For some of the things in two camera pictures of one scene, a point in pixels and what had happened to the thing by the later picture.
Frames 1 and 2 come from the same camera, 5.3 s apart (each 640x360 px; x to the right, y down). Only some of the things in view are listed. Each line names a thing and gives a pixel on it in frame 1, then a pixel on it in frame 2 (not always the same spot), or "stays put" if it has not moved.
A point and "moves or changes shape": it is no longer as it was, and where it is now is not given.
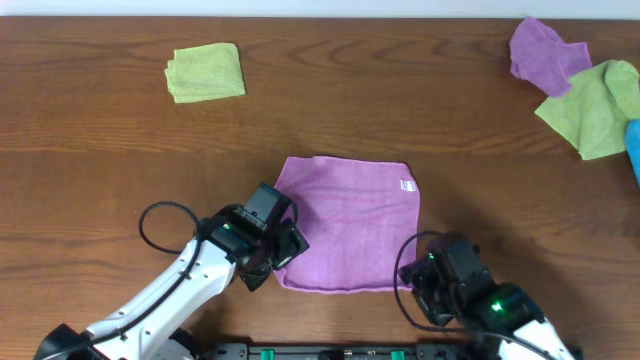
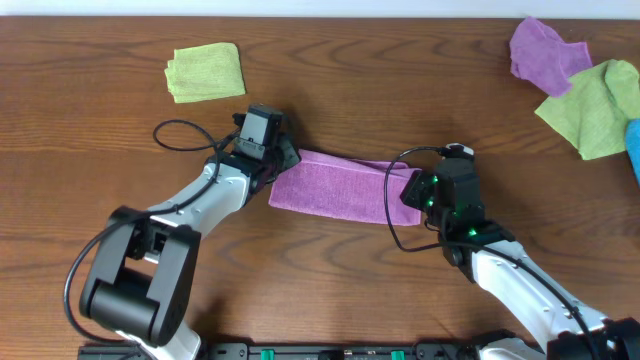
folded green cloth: x=205 y=72 stays put
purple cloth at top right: x=537 y=55 stays put
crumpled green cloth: x=592 y=117 stays put
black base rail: x=424 y=351 stays put
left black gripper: x=282 y=247 -> x=286 y=153
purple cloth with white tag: x=360 y=219 moves or changes shape
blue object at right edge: x=632 y=143 stays put
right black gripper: x=425 y=285 -> x=416 y=192
